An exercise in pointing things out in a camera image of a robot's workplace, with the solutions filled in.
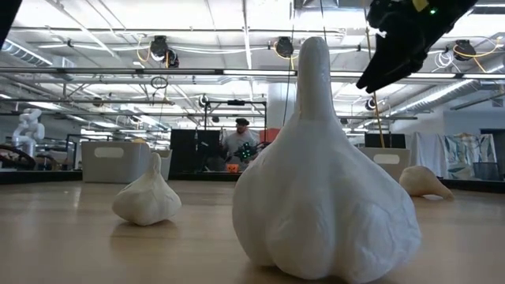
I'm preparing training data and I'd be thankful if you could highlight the black hanging cable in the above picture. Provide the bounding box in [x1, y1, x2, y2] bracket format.
[282, 0, 296, 128]
[318, 0, 327, 40]

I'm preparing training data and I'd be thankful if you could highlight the red panel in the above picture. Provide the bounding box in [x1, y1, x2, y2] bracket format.
[259, 128, 282, 144]

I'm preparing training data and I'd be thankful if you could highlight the small white garlic bulb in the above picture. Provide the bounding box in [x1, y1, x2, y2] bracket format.
[111, 152, 183, 227]

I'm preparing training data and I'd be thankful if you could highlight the black monitor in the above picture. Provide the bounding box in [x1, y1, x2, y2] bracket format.
[363, 133, 407, 150]

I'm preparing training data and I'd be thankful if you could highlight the yellow hanging cord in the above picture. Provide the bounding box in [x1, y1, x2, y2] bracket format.
[365, 23, 386, 149]

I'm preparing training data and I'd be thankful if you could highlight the black wire basket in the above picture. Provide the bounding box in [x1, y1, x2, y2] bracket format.
[472, 161, 501, 181]

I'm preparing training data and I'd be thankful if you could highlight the silver ventilation duct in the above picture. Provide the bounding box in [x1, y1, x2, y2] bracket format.
[0, 37, 54, 68]
[394, 78, 505, 116]

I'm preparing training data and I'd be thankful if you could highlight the patterned cloth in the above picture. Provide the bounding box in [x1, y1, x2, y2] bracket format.
[443, 133, 498, 181]

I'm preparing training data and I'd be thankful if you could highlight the black panel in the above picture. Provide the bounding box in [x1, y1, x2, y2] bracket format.
[170, 129, 222, 174]

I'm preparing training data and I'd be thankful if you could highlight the person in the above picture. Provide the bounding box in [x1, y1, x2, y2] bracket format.
[220, 117, 261, 174]

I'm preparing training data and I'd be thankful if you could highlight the black gantry frame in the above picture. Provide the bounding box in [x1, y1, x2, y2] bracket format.
[203, 99, 268, 174]

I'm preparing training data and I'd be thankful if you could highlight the white cloth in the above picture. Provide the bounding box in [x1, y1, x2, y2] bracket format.
[406, 132, 449, 179]

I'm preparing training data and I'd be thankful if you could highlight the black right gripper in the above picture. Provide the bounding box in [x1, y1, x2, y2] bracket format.
[356, 0, 479, 95]

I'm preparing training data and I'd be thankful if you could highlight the white building column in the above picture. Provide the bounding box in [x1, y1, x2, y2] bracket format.
[267, 82, 297, 130]

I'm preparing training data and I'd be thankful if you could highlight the light grey plastic basket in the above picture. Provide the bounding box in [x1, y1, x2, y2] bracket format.
[357, 147, 412, 185]
[80, 140, 174, 185]

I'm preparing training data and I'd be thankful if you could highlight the grey ceiling pipe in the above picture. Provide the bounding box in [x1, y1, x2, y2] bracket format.
[0, 98, 176, 107]

